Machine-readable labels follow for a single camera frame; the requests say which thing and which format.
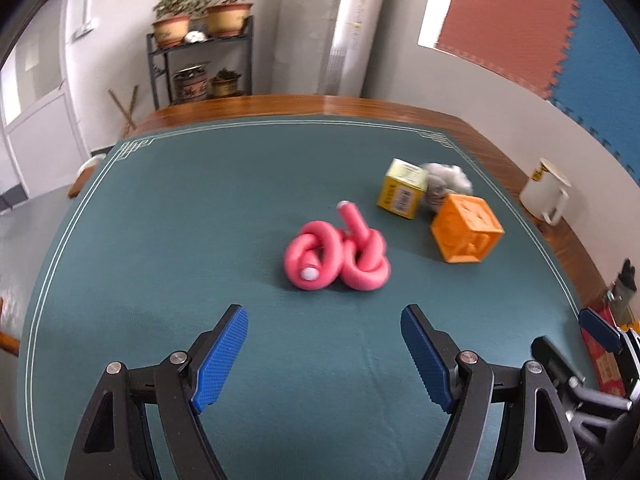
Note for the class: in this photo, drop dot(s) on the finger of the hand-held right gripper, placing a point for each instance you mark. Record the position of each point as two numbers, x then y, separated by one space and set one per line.
600 332
555 360

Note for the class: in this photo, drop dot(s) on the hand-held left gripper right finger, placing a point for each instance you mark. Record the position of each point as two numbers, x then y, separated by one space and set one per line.
427 360

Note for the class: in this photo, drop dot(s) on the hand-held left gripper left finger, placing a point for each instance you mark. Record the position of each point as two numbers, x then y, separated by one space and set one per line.
220 355

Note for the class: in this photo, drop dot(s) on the pink twisted foam tube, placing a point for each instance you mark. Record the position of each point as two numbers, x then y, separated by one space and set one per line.
320 255

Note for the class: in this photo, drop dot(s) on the red patterned box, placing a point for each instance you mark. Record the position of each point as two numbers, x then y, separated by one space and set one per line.
607 365

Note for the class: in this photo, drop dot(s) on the grey water bottle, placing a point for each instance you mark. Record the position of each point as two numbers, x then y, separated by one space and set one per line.
624 290

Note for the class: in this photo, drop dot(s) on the orange plastic cube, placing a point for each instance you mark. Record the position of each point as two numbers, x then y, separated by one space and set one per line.
465 232

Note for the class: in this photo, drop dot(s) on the green table mat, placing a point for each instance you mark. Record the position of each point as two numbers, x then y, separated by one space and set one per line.
200 220

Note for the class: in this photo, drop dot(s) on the white mug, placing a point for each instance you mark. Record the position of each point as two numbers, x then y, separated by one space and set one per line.
542 192

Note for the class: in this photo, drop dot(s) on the yellow cardboard box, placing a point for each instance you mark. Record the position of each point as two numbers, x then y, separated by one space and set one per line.
400 192

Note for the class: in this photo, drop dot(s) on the grey white plush toy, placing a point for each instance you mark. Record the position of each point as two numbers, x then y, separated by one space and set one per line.
450 175

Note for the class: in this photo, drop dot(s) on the wooden chair with white cushion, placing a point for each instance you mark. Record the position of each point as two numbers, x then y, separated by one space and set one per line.
87 170

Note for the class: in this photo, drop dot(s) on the crossed wooden sticks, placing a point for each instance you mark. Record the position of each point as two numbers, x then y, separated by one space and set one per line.
126 110

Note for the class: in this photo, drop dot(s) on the blue foam puzzle mat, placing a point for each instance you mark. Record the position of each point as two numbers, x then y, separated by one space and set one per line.
605 70

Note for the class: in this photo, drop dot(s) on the wooden table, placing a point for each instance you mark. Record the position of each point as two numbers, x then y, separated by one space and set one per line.
350 105

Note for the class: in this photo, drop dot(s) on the small brown plant pot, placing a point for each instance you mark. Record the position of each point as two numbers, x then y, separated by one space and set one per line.
225 85

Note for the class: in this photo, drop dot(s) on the dark brown ceramic pot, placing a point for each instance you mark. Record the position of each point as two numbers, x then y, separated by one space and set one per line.
190 85

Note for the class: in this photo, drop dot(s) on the black metal plant rack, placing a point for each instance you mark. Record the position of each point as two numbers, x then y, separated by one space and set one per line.
200 57

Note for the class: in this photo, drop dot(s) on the white round ornament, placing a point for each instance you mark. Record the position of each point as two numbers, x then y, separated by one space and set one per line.
195 37

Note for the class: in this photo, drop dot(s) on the red foam puzzle mat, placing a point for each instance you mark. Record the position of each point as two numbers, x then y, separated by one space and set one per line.
510 15

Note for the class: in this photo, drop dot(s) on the small-leaf plant in terracotta pot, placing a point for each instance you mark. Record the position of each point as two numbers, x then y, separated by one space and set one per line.
171 27

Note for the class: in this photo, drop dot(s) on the bushy plant in terracotta pot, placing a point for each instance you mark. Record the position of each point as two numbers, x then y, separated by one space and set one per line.
227 17

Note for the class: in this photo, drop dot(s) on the white standing air conditioner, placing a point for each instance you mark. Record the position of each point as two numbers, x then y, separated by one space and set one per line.
355 25

